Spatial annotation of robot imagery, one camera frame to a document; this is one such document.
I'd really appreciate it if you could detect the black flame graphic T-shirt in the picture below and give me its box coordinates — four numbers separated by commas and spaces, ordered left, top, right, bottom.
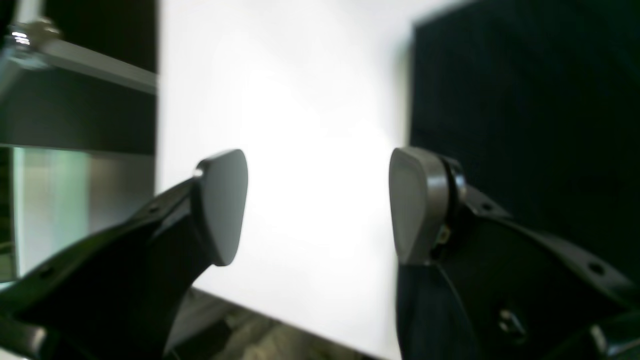
409, 0, 640, 283

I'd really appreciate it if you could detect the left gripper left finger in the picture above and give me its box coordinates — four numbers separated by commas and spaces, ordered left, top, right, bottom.
0, 149, 249, 360

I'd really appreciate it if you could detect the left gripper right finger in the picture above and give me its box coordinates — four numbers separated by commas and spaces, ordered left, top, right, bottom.
388, 146, 639, 360

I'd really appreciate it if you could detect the black equipment case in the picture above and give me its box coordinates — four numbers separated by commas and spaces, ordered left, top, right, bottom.
0, 0, 159, 156

